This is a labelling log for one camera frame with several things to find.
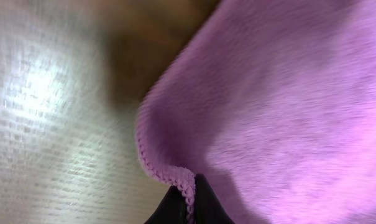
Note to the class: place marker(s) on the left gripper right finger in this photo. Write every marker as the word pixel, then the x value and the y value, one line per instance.
pixel 208 209

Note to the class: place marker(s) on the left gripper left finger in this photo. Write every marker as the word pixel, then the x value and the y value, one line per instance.
pixel 171 210

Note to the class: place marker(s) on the purple microfiber cloth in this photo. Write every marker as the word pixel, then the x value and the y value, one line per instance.
pixel 274 101

